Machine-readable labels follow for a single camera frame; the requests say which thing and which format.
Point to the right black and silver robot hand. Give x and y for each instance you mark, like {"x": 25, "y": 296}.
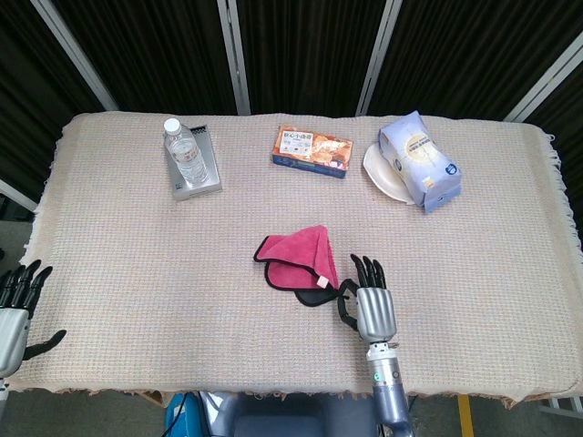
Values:
{"x": 375, "y": 314}

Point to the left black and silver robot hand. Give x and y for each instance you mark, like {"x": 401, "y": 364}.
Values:
{"x": 11, "y": 337}

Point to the pink towel with black trim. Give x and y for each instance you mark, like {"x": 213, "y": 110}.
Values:
{"x": 296, "y": 248}

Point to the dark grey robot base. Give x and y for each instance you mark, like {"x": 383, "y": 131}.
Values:
{"x": 296, "y": 419}

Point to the beige woven tablecloth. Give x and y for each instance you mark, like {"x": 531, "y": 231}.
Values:
{"x": 136, "y": 273}

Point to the white paper plate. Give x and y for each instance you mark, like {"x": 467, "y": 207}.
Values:
{"x": 378, "y": 170}

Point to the pale blue tissue pack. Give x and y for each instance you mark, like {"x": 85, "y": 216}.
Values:
{"x": 419, "y": 155}

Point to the orange and blue biscuit box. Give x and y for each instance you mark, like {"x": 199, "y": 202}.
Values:
{"x": 314, "y": 145}

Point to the blue plastic object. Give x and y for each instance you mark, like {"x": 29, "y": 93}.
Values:
{"x": 175, "y": 419}

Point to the silver metal box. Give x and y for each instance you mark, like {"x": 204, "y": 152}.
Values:
{"x": 214, "y": 177}

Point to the clear plastic water bottle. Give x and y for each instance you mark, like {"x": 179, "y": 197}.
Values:
{"x": 187, "y": 159}

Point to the dark pleated curtain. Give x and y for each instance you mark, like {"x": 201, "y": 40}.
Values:
{"x": 319, "y": 45}

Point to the white frame post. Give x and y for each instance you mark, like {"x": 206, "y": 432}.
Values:
{"x": 234, "y": 59}
{"x": 18, "y": 196}
{"x": 378, "y": 59}
{"x": 542, "y": 82}
{"x": 77, "y": 54}

